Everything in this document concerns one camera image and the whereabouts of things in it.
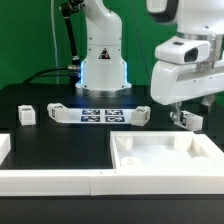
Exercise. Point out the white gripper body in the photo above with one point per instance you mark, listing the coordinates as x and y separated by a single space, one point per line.
173 83

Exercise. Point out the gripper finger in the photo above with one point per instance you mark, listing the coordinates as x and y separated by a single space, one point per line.
176 111
208 100

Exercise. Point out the white square table top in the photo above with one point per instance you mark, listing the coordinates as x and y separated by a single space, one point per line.
153 150

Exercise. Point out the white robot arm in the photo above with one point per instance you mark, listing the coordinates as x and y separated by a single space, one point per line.
95 38

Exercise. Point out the sheet of fiducial markers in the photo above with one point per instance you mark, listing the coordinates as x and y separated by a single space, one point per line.
100 116

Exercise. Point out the white right fence wall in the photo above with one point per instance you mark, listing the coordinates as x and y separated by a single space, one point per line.
207 153

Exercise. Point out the white fence wall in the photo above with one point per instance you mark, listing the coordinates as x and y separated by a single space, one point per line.
5 146
107 182
207 153

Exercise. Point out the white front fence wall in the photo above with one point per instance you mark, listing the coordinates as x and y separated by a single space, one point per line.
107 182

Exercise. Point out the white left fence wall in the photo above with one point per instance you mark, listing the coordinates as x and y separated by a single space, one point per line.
5 146

